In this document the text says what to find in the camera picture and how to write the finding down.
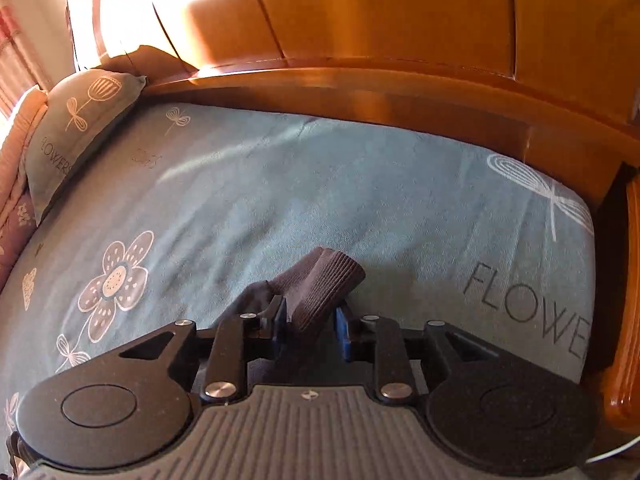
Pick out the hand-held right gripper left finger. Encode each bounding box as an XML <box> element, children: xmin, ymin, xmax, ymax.
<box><xmin>120</xmin><ymin>295</ymin><xmax>288</xmax><ymax>403</ymax></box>

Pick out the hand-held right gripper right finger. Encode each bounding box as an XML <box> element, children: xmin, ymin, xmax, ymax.
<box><xmin>336</xmin><ymin>305</ymin><xmax>506</xmax><ymax>403</ymax></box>

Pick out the white sweatshirt with dark sleeves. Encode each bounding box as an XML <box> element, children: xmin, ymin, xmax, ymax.
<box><xmin>225</xmin><ymin>247</ymin><xmax>367</xmax><ymax>337</ymax></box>

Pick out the blue-grey floral bed sheet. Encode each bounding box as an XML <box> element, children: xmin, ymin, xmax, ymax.
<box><xmin>0</xmin><ymin>102</ymin><xmax>597</xmax><ymax>443</ymax></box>

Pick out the grey-green flower print pillow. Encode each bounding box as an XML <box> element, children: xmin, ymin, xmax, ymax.
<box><xmin>24</xmin><ymin>69</ymin><xmax>149</xmax><ymax>225</ymax></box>

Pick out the wooden nightstand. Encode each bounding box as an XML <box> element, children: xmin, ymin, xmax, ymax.
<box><xmin>599</xmin><ymin>175</ymin><xmax>640</xmax><ymax>437</ymax></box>

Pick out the folded pink floral quilt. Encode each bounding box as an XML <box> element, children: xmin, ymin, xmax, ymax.
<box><xmin>0</xmin><ymin>85</ymin><xmax>50</xmax><ymax>283</ymax></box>

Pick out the wooden headboard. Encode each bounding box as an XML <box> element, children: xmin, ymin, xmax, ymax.
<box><xmin>65</xmin><ymin>0</ymin><xmax>640</xmax><ymax>206</ymax></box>

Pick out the pink striped curtain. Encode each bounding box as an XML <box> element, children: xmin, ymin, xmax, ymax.
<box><xmin>0</xmin><ymin>5</ymin><xmax>52</xmax><ymax>117</ymax></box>

